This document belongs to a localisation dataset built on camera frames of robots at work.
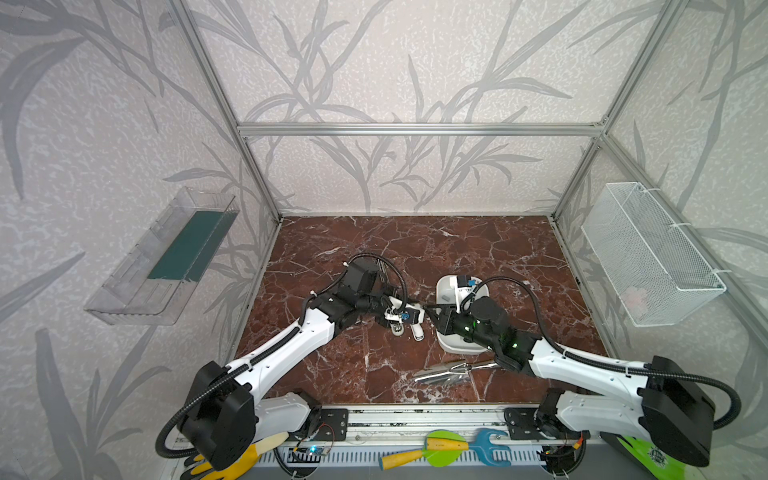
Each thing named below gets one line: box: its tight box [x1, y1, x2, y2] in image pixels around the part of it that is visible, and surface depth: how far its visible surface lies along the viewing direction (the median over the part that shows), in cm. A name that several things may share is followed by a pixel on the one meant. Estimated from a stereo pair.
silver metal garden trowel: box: [414, 363, 498, 383], surface depth 82 cm
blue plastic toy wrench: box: [469, 428, 512, 467], surface depth 71 cm
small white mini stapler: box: [410, 319, 425, 342], surface depth 89 cm
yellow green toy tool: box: [379, 429, 469, 470], surface depth 71 cm
